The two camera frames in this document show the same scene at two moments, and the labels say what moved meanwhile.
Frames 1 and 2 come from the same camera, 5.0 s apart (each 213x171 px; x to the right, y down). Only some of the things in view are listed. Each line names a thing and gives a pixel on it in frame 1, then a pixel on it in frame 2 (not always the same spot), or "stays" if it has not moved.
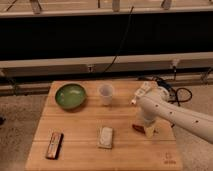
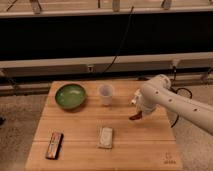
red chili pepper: x=139 y=128 → x=137 y=116
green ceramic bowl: x=71 y=96 stays
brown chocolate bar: x=54 y=145 stays
